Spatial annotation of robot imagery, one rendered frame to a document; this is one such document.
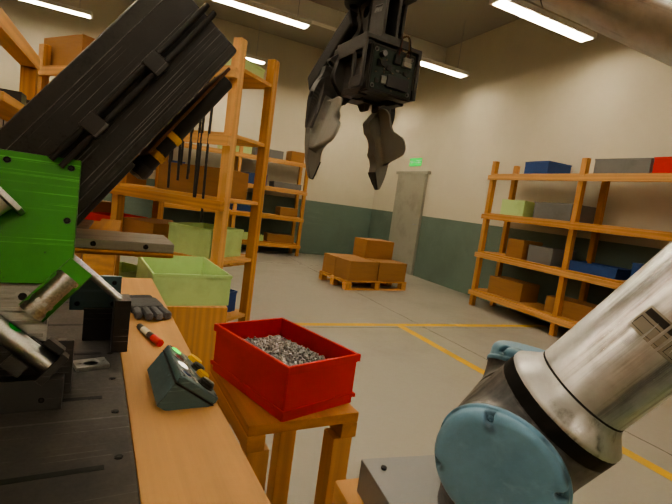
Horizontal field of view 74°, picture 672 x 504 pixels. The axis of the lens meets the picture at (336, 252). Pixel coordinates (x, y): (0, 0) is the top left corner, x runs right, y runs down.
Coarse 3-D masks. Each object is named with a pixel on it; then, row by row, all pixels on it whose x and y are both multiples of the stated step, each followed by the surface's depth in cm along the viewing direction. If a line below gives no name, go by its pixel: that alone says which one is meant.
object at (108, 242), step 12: (84, 240) 84; (96, 240) 85; (108, 240) 86; (120, 240) 88; (132, 240) 90; (144, 240) 92; (156, 240) 95; (168, 240) 98; (84, 252) 85; (96, 252) 86; (108, 252) 87; (120, 252) 88; (132, 252) 89; (144, 252) 90; (156, 252) 91; (168, 252) 92
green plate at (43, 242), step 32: (0, 160) 69; (32, 160) 72; (32, 192) 71; (64, 192) 73; (0, 224) 69; (32, 224) 71; (64, 224) 73; (0, 256) 68; (32, 256) 70; (64, 256) 72
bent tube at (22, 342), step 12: (0, 192) 66; (0, 204) 66; (12, 204) 66; (0, 324) 65; (0, 336) 65; (12, 336) 65; (24, 336) 66; (12, 348) 65; (24, 348) 66; (36, 348) 67; (24, 360) 66; (36, 360) 66; (48, 360) 67
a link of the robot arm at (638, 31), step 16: (544, 0) 51; (560, 0) 49; (576, 0) 48; (592, 0) 47; (608, 0) 46; (624, 0) 45; (640, 0) 44; (656, 0) 44; (576, 16) 50; (592, 16) 48; (608, 16) 47; (624, 16) 46; (640, 16) 45; (656, 16) 44; (608, 32) 48; (624, 32) 47; (640, 32) 46; (656, 32) 44; (640, 48) 47; (656, 48) 46
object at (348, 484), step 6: (342, 480) 67; (348, 480) 67; (354, 480) 67; (336, 486) 66; (342, 486) 65; (348, 486) 66; (354, 486) 66; (336, 492) 66; (342, 492) 64; (348, 492) 64; (354, 492) 64; (336, 498) 66; (342, 498) 64; (348, 498) 63; (354, 498) 63; (360, 498) 63
